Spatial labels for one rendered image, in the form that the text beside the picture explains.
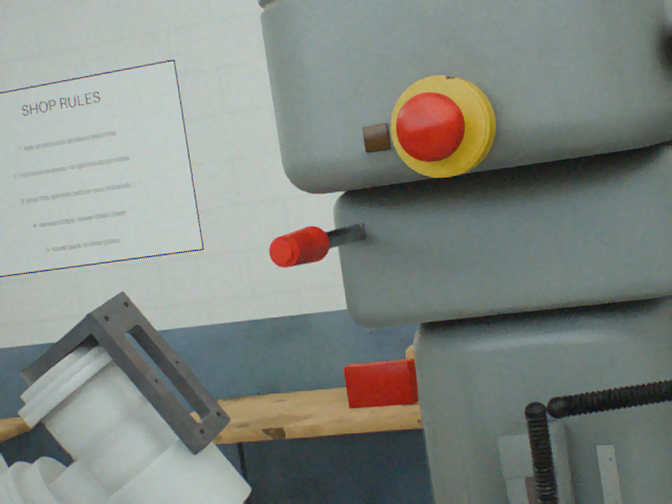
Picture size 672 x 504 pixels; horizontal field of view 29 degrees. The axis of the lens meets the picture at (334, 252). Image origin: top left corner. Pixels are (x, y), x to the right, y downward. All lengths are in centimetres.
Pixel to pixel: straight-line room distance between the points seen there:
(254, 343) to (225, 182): 71
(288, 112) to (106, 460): 28
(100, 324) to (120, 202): 529
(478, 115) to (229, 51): 493
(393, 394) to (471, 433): 397
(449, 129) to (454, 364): 25
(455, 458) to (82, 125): 512
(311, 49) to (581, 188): 20
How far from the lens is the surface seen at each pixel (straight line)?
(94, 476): 67
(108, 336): 64
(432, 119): 74
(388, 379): 491
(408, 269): 90
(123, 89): 591
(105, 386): 66
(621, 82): 79
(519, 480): 91
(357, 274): 92
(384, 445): 560
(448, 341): 95
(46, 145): 611
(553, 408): 81
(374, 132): 80
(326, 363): 560
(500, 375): 94
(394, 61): 80
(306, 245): 79
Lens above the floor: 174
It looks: 3 degrees down
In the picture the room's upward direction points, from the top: 8 degrees counter-clockwise
